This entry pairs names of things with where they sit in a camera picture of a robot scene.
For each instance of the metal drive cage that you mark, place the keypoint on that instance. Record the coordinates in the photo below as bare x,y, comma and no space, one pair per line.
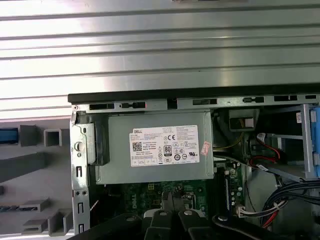
306,130

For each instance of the CPU socket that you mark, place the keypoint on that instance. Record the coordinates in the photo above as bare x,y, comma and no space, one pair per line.
192,201

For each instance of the black RAM slot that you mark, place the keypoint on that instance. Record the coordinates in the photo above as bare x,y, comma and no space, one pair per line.
220,190
227,192

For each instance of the blue plastic drive latch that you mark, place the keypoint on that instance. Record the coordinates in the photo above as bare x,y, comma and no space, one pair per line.
315,140

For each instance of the green motherboard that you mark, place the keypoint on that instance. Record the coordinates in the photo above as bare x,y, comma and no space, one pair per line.
140,197

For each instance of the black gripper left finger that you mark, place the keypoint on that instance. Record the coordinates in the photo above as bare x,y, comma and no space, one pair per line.
155,225

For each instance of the grey power supply unit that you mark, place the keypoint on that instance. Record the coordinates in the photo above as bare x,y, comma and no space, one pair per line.
120,170

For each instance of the black PC case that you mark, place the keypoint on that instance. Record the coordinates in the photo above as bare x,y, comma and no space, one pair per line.
150,97

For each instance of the grey parts rack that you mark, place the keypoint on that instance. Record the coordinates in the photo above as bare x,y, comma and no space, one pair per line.
25,185

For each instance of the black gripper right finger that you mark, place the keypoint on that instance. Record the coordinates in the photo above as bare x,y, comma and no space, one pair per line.
190,225

